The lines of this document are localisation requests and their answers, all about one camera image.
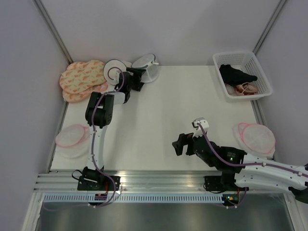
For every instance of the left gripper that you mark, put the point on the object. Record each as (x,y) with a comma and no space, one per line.
(137,77)

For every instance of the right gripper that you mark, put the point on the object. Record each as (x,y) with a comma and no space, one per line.
(184,139)

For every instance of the blue-zip mesh laundry bag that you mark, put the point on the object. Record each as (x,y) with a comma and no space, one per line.
(150,64)

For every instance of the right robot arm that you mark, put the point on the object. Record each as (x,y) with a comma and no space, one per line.
(240,169)

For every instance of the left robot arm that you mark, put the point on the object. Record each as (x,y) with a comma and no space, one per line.
(99,115)

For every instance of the white mesh bag behind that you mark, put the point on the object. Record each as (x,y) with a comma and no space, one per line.
(127,65)

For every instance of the floral laundry bag top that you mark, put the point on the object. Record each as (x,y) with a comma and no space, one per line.
(80,76)

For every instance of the floral laundry bag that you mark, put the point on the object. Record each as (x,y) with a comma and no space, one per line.
(74,98)
(80,76)

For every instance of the floral laundry bag bottom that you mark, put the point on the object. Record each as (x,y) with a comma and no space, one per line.
(74,98)

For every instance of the pink-trim mesh bag right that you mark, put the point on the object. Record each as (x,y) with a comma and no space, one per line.
(255,139)

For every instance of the pink-trim mesh bag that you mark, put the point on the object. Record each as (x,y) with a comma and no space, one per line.
(255,139)
(73,141)

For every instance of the black bra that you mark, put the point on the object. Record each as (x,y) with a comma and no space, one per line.
(233,77)

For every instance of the pink bra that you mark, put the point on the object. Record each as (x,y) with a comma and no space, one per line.
(245,89)

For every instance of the pink-trim mesh bag left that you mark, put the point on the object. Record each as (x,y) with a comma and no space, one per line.
(73,141)

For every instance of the white plastic basket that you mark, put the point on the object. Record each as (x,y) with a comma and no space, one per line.
(247,62)

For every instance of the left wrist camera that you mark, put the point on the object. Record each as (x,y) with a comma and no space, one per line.
(115,76)

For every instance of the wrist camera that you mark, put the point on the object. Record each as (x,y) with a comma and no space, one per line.
(201,126)
(115,76)

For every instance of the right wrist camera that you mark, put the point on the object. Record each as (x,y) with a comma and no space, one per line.
(201,126)

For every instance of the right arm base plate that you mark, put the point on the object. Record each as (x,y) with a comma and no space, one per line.
(220,184)

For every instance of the white slotted cable duct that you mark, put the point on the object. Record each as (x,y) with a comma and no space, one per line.
(136,198)

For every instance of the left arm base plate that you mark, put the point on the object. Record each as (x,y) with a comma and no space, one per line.
(93,180)

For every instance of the aluminium rail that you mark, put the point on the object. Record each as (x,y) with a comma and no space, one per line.
(131,181)

